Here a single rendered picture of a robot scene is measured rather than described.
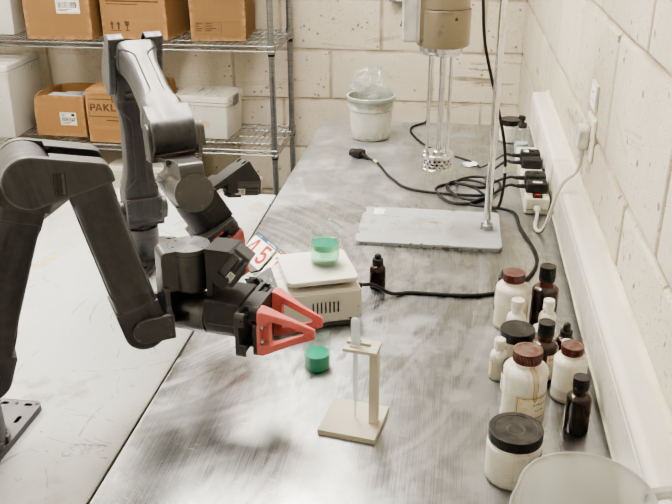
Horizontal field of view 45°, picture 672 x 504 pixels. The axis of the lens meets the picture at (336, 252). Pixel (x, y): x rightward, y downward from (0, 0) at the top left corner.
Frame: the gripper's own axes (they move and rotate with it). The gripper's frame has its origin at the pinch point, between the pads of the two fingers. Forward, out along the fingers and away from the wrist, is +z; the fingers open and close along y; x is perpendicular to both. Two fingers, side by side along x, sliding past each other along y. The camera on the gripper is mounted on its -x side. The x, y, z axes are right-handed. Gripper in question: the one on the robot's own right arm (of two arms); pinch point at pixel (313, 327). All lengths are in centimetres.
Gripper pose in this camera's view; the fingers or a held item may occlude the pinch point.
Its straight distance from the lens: 109.7
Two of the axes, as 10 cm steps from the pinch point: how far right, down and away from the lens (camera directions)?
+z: 9.6, 1.2, -2.6
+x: 0.0, 9.1, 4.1
